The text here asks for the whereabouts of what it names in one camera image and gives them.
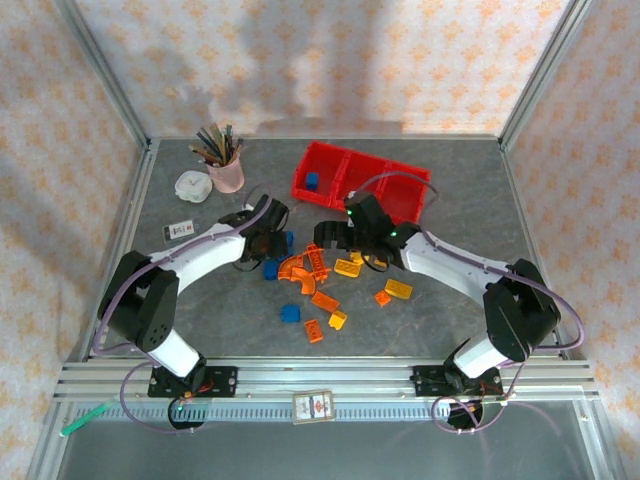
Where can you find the blue lego brick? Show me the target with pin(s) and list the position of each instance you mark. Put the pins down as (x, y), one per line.
(290, 313)
(270, 270)
(312, 181)
(289, 242)

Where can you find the yellow lego brick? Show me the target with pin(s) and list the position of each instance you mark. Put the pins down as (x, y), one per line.
(356, 258)
(337, 320)
(398, 289)

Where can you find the orange lego tile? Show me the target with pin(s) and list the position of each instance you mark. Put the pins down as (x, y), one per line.
(325, 301)

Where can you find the small orange lego brick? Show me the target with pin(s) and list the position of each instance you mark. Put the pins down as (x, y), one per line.
(383, 298)

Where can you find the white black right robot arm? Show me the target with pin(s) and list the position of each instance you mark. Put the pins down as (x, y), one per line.
(440, 260)

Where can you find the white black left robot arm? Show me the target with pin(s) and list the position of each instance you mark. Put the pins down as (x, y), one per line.
(200, 252)

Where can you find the flat yellow lego plate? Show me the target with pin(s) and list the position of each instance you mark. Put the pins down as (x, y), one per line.
(347, 268)

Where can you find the pink pencil cup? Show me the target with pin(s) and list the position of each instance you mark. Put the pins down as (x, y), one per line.
(227, 177)

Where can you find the thin coloured pencil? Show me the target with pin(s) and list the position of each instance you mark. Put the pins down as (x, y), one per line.
(202, 152)
(238, 150)
(229, 142)
(210, 145)
(219, 140)

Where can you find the white square alarm clock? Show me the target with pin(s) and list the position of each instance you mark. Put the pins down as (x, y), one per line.
(192, 186)

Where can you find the small printed card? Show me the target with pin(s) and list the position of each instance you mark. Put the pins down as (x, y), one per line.
(179, 230)

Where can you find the red white label card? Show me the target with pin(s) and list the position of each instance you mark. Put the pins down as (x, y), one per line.
(313, 407)

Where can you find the green plastic strip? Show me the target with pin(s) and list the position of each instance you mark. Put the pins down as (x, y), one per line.
(85, 419)

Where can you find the aluminium table end rail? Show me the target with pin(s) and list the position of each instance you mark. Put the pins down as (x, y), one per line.
(450, 136)

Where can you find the long aluminium base rail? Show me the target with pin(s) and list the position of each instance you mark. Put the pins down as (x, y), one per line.
(325, 375)

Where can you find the aluminium table side rail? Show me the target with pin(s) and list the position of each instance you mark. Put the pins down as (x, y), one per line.
(130, 235)
(530, 235)

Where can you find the aluminium frame post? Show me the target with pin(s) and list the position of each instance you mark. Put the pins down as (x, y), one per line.
(105, 75)
(545, 75)

